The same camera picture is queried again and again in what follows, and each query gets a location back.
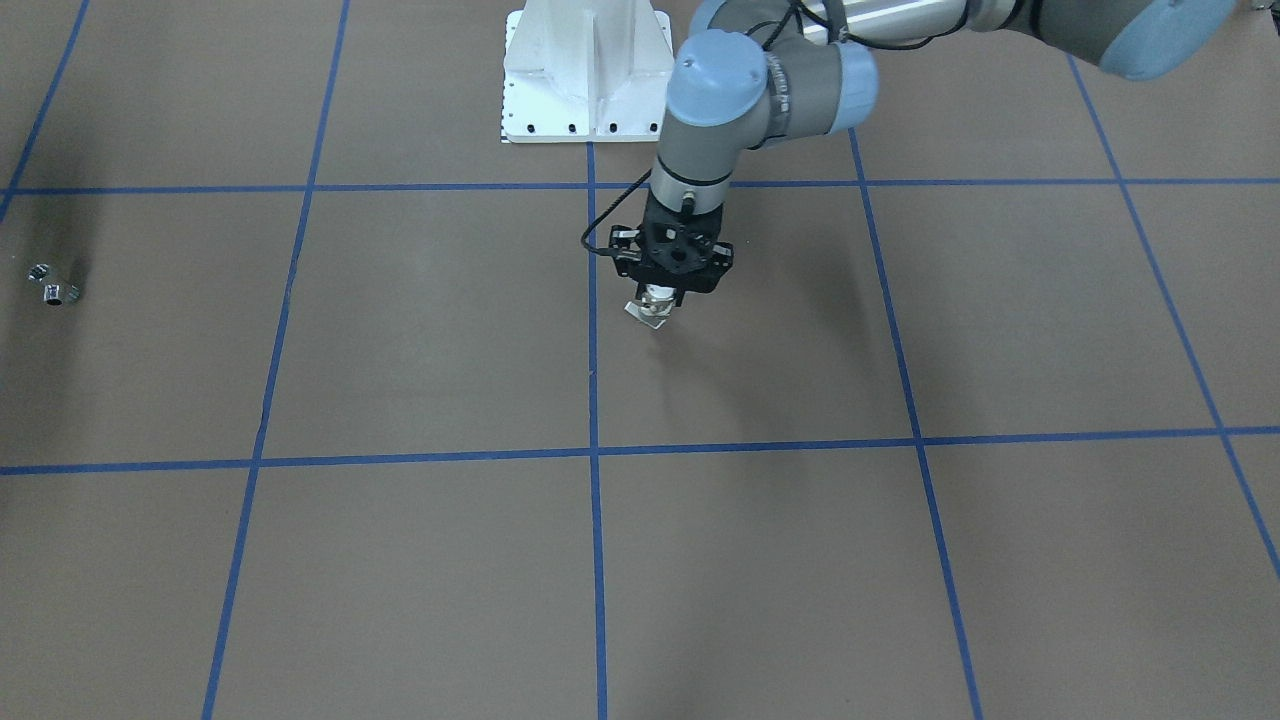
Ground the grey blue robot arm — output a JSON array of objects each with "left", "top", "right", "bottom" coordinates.
[{"left": 595, "top": 1, "right": 1234, "bottom": 328}]

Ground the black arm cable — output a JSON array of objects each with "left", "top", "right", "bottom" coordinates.
[{"left": 580, "top": 0, "right": 941, "bottom": 258}]

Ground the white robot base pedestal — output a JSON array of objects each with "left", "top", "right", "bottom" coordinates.
[{"left": 500, "top": 1, "right": 675, "bottom": 143}]

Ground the PPR valve with metal handle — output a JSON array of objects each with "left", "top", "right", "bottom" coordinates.
[{"left": 623, "top": 284, "right": 673, "bottom": 331}]

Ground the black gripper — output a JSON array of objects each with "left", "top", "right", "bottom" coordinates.
[{"left": 611, "top": 197, "right": 735, "bottom": 310}]

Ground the chrome tee pipe fitting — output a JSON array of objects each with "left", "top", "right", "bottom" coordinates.
[{"left": 27, "top": 263, "right": 81, "bottom": 307}]

